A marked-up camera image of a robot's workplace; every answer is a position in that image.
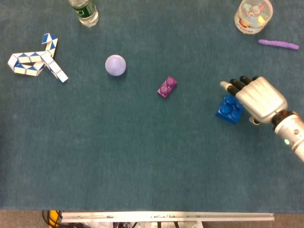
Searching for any aluminium rail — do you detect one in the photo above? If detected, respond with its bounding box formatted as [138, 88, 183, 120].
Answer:
[61, 211, 275, 223]

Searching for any lilac ball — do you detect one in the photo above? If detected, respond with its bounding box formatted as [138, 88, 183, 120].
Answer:
[105, 54, 127, 77]

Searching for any clear water bottle green label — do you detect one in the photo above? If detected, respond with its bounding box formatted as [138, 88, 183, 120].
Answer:
[68, 0, 99, 28]

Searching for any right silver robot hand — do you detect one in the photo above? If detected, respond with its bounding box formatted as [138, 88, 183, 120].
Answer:
[220, 75, 288, 125]

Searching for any teal felt table cloth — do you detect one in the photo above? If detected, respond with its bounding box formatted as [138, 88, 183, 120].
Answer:
[0, 0, 304, 214]

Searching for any blue toy brick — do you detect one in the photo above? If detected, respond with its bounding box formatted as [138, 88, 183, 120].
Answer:
[215, 94, 244, 125]

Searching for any blue white snake puzzle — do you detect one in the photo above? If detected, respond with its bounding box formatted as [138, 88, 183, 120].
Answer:
[7, 32, 69, 84]

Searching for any purple clay strip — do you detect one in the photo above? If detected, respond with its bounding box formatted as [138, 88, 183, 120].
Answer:
[258, 38, 300, 51]

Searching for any purple toy brick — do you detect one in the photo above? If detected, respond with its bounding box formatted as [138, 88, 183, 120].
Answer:
[156, 76, 178, 99]

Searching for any clear plastic jar of clips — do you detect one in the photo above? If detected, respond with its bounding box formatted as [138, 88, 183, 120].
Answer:
[234, 0, 274, 35]

